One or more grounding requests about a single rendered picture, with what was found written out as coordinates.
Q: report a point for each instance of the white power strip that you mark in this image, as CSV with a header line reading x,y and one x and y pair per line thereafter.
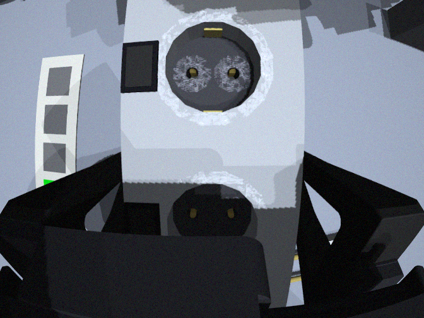
x,y
183,61

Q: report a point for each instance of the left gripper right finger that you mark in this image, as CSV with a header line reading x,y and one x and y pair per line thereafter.
x,y
377,226

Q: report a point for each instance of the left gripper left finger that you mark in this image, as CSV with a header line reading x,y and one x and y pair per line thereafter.
x,y
65,202

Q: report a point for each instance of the white diagram card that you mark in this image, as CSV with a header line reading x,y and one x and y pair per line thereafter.
x,y
57,117

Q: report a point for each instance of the white plug with two brass pins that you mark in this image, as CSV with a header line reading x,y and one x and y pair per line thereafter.
x,y
298,278

